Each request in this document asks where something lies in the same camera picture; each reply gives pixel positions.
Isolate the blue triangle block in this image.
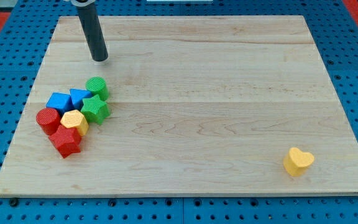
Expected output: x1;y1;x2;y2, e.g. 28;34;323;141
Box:
70;88;93;110

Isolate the red cylinder block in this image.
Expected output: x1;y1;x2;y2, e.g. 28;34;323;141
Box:
35;108;61;136

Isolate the green star block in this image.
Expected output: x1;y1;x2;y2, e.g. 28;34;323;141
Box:
81;95;111;125

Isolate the green cylinder block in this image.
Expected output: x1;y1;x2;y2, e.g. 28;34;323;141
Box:
85;77;109;101

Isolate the red star block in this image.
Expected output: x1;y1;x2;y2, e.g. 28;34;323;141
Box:
48;125;81;159

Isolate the blue cube block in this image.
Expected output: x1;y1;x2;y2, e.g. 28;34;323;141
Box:
45;92;74;116

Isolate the yellow heart block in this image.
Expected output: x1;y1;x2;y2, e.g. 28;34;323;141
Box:
283;147;315;177

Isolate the yellow hexagon block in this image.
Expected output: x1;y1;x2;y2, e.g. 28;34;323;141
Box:
60;110;89;136

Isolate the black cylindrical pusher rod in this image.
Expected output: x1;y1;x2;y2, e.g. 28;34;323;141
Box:
70;0;108;62

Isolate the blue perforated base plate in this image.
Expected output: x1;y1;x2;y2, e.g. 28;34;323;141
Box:
0;0;358;223

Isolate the wooden board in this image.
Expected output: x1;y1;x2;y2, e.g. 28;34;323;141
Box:
0;16;358;198

